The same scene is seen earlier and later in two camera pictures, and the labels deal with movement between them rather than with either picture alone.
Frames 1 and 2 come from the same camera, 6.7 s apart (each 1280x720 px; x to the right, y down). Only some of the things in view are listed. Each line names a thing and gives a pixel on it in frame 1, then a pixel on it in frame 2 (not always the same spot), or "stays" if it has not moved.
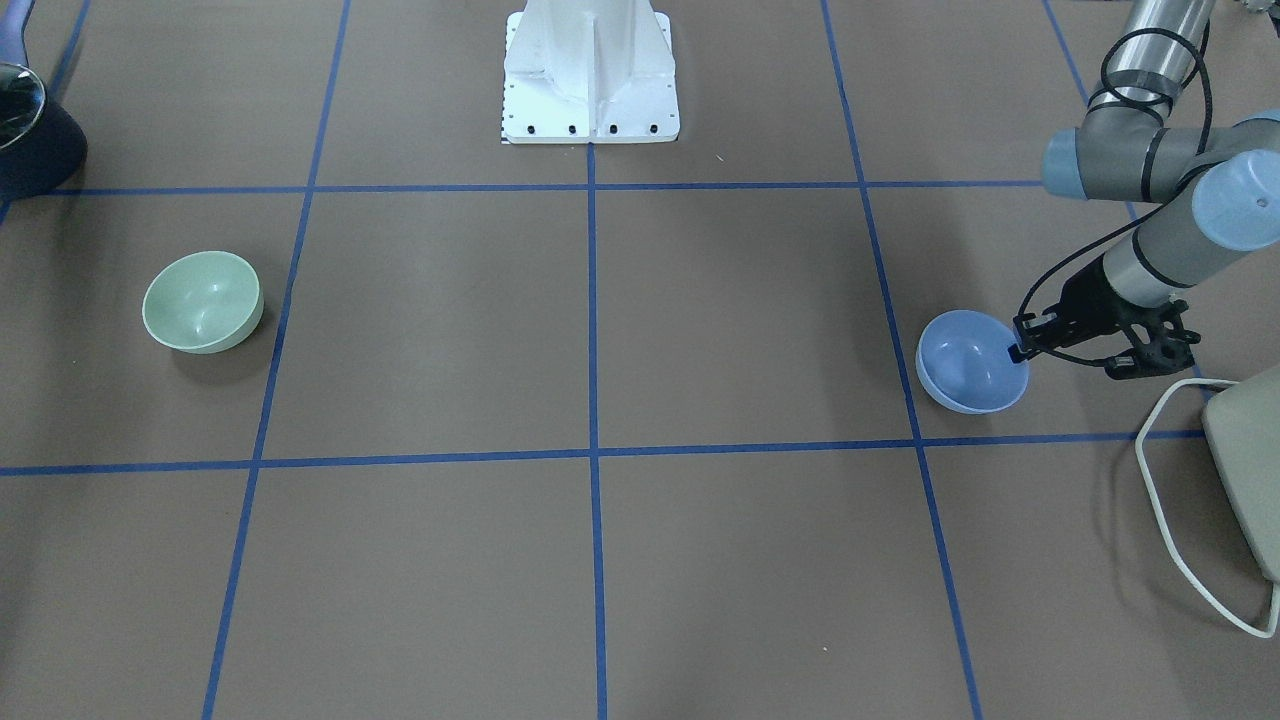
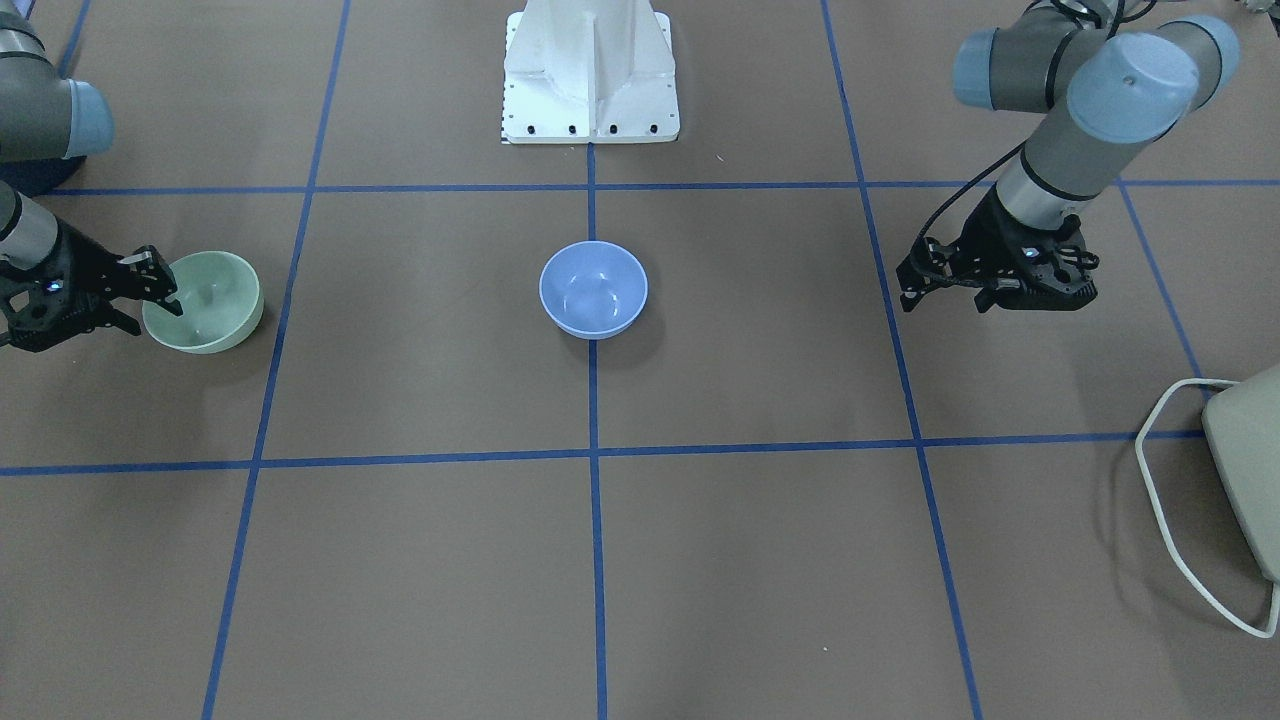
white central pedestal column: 589,71 stays
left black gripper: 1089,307 -> 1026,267
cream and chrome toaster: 1242,423 stays
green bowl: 205,303 stays
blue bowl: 963,362 -> 593,289
